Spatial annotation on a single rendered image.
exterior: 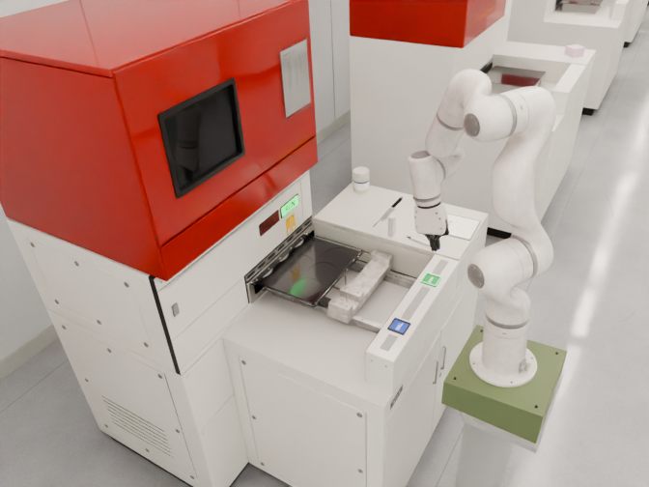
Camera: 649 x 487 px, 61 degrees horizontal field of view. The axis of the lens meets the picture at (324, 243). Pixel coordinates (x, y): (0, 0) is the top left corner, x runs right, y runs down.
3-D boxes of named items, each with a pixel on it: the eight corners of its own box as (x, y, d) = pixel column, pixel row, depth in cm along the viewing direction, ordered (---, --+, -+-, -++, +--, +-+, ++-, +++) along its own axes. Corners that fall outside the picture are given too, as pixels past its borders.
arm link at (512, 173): (482, 278, 151) (528, 259, 156) (513, 297, 141) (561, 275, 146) (475, 93, 130) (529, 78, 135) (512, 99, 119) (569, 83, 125)
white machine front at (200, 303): (176, 373, 181) (148, 276, 158) (309, 243, 237) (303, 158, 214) (183, 376, 179) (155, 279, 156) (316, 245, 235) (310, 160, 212)
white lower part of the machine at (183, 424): (102, 441, 258) (43, 308, 211) (217, 330, 314) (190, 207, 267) (220, 514, 226) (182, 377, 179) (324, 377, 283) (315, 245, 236)
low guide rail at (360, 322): (272, 294, 211) (271, 288, 209) (275, 291, 212) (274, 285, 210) (392, 339, 189) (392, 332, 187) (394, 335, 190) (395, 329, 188)
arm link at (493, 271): (540, 318, 152) (550, 244, 139) (485, 343, 146) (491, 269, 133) (508, 296, 161) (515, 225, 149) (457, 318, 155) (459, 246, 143)
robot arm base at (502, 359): (548, 358, 164) (555, 310, 154) (517, 397, 153) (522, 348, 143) (490, 332, 176) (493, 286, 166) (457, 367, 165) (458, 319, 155)
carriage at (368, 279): (327, 316, 195) (326, 310, 193) (374, 261, 220) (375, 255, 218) (347, 324, 191) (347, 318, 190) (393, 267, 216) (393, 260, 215)
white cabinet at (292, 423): (249, 474, 240) (220, 338, 193) (355, 334, 307) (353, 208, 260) (383, 550, 212) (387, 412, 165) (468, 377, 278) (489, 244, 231)
